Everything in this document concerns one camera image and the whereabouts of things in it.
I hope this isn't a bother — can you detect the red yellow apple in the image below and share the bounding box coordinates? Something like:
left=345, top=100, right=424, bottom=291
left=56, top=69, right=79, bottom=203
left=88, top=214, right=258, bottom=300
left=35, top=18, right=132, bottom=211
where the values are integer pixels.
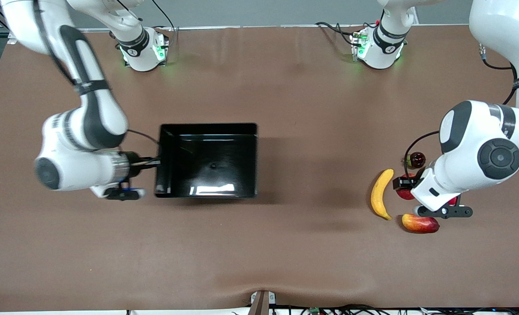
left=395, top=173, right=417, bottom=201

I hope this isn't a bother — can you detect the yellow banana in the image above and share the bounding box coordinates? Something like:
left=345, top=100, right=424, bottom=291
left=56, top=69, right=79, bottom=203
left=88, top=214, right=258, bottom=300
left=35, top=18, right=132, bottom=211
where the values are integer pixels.
left=370, top=168, right=395, bottom=221

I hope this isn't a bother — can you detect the black plastic box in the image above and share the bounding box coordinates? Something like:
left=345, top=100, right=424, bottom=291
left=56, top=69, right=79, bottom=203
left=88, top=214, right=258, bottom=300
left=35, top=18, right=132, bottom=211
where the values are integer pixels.
left=154, top=123, right=259, bottom=199

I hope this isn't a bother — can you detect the dark purple mangosteen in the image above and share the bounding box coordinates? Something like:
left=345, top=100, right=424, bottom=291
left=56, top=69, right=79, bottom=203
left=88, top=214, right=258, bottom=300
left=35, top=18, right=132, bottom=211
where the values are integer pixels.
left=403, top=151, right=427, bottom=170

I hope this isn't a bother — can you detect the red yellow mango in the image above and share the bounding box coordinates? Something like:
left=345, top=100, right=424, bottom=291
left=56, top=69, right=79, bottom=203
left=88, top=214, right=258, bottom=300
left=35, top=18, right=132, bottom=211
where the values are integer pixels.
left=401, top=213, right=440, bottom=235

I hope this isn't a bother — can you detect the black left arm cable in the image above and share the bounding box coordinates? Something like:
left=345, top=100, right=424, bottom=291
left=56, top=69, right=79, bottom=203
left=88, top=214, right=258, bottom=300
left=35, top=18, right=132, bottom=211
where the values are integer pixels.
left=403, top=44, right=519, bottom=175

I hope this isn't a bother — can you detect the black right base cable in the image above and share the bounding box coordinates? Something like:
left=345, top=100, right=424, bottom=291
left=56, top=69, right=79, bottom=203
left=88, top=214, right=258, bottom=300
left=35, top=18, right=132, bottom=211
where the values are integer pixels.
left=150, top=0, right=180, bottom=44

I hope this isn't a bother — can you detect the black base cable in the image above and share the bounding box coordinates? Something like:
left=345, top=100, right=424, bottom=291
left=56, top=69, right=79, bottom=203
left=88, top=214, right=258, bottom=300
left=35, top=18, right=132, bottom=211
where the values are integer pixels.
left=315, top=21, right=376, bottom=46
left=150, top=0, right=180, bottom=44

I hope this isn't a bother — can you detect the black left base cable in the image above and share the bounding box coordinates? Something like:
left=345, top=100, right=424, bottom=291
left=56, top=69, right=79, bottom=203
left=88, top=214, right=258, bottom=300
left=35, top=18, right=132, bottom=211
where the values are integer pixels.
left=315, top=21, right=376, bottom=46

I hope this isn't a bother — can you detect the metal table clamp bracket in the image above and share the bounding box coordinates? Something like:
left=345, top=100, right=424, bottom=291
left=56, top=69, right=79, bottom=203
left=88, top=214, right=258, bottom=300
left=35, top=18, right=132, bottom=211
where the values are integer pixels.
left=250, top=290, right=277, bottom=315

